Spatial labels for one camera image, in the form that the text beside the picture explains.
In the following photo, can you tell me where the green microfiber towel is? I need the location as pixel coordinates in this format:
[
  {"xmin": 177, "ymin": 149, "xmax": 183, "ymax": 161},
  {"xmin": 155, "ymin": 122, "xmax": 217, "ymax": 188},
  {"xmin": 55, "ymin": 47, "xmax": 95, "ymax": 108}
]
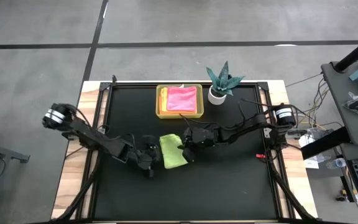
[{"xmin": 159, "ymin": 133, "xmax": 188, "ymax": 170}]

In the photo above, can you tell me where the pink microfiber towel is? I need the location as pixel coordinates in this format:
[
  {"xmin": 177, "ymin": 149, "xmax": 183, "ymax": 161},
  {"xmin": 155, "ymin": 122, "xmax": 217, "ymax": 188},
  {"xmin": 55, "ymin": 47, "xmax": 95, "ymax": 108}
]
[{"xmin": 166, "ymin": 86, "xmax": 198, "ymax": 113}]

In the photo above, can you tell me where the black aluminium table frame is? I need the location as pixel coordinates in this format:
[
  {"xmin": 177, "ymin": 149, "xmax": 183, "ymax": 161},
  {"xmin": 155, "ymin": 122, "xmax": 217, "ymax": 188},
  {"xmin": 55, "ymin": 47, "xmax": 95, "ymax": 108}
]
[{"xmin": 51, "ymin": 74, "xmax": 319, "ymax": 224}]

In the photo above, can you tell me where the dark grey side desk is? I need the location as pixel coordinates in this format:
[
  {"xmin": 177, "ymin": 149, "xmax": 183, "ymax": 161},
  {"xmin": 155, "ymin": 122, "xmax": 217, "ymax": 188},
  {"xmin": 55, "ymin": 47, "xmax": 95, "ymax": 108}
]
[{"xmin": 300, "ymin": 60, "xmax": 358, "ymax": 224}]

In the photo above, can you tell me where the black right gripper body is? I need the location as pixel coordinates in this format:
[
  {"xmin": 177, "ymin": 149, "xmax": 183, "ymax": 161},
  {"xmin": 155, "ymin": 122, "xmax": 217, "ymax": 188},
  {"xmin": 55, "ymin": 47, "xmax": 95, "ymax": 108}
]
[{"xmin": 181, "ymin": 126, "xmax": 221, "ymax": 163}]

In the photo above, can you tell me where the black pole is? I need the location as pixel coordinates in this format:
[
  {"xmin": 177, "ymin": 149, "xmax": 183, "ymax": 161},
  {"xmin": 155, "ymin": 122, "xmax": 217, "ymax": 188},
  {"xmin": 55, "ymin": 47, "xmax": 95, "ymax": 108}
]
[{"xmin": 334, "ymin": 30, "xmax": 358, "ymax": 73}]

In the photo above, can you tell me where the artificial plant in white pot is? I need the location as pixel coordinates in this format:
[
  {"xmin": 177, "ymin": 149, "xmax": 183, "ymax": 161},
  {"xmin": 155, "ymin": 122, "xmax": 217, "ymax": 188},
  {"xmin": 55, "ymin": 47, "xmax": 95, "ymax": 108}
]
[{"xmin": 206, "ymin": 61, "xmax": 247, "ymax": 106}]

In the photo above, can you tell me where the clear plastic bottle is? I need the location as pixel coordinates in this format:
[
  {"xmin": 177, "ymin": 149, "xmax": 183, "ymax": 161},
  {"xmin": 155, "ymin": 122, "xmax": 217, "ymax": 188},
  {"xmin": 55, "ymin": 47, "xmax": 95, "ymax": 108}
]
[{"xmin": 326, "ymin": 157, "xmax": 347, "ymax": 170}]

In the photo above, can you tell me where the white paper sheet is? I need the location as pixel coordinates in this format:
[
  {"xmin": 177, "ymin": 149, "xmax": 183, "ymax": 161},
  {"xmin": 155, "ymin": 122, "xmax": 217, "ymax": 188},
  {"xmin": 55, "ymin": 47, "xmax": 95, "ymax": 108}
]
[{"xmin": 303, "ymin": 158, "xmax": 319, "ymax": 169}]

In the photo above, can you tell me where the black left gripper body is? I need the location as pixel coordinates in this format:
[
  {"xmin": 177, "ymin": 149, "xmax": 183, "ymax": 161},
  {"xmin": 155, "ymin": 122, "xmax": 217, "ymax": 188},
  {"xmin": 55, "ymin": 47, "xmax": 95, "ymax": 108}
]
[{"xmin": 134, "ymin": 135, "xmax": 162, "ymax": 179}]

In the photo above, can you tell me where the yellow plastic bin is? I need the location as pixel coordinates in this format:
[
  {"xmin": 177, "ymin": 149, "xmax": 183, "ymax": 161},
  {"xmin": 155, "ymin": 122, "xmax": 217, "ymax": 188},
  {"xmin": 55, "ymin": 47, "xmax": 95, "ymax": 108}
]
[{"xmin": 155, "ymin": 83, "xmax": 204, "ymax": 119}]

